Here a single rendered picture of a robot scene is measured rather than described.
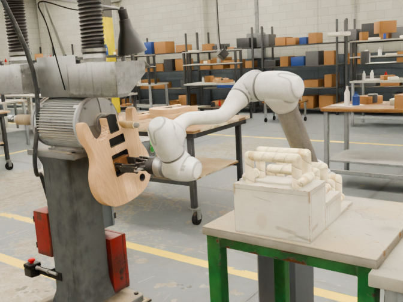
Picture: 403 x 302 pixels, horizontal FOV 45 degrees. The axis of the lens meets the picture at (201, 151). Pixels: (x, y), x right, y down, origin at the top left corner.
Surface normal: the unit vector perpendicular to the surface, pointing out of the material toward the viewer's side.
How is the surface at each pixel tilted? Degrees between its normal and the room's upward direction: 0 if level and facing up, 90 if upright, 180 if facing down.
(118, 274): 90
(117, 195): 87
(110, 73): 90
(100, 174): 87
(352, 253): 0
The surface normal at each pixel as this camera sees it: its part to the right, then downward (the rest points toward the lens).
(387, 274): -0.06, -0.98
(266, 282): -0.69, 0.18
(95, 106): 0.77, -0.05
